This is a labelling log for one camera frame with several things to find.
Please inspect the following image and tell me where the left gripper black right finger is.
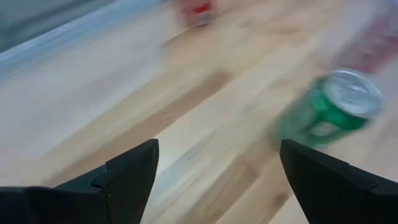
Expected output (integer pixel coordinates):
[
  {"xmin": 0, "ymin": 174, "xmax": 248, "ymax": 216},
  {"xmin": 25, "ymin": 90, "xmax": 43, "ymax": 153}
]
[{"xmin": 279, "ymin": 139, "xmax": 398, "ymax": 224}]

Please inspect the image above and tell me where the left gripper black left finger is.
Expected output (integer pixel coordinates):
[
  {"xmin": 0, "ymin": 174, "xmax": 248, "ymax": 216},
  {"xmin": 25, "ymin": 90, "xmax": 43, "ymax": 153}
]
[{"xmin": 0, "ymin": 138, "xmax": 160, "ymax": 224}]

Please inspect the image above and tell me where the Fanta soda can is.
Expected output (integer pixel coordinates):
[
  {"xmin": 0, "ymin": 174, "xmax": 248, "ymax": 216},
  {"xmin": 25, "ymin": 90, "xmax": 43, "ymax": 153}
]
[{"xmin": 179, "ymin": 0, "xmax": 216, "ymax": 28}]

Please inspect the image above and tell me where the green Sprite can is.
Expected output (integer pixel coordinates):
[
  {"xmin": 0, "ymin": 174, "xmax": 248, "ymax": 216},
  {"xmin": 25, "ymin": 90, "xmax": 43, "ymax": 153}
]
[{"xmin": 273, "ymin": 68, "xmax": 385, "ymax": 149}]

